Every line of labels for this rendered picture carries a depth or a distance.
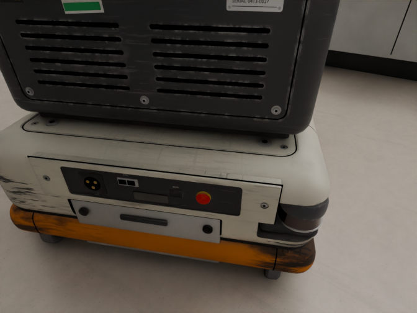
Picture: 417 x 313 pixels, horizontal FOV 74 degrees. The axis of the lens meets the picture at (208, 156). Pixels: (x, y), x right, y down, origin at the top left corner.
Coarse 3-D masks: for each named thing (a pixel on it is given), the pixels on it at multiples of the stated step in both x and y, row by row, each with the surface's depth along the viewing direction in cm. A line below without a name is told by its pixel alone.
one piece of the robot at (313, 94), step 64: (0, 0) 40; (64, 0) 38; (128, 0) 37; (192, 0) 35; (256, 0) 34; (320, 0) 33; (0, 64) 46; (64, 64) 44; (128, 64) 42; (192, 64) 40; (256, 64) 39; (320, 64) 38; (192, 128) 50; (256, 128) 45
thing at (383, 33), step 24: (360, 0) 143; (384, 0) 138; (408, 0) 133; (336, 24) 154; (360, 24) 148; (384, 24) 143; (408, 24) 137; (336, 48) 160; (360, 48) 154; (384, 48) 148; (408, 48) 142; (384, 72) 155; (408, 72) 149
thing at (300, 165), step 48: (0, 144) 48; (48, 144) 48; (96, 144) 47; (144, 144) 47; (192, 144) 47; (240, 144) 47; (288, 144) 47; (288, 192) 41; (96, 240) 56; (144, 240) 53; (192, 240) 51; (240, 240) 50; (288, 240) 47
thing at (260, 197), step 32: (32, 160) 46; (64, 160) 45; (96, 160) 45; (64, 192) 49; (96, 192) 48; (128, 192) 46; (160, 192) 45; (192, 192) 44; (224, 192) 42; (256, 192) 41
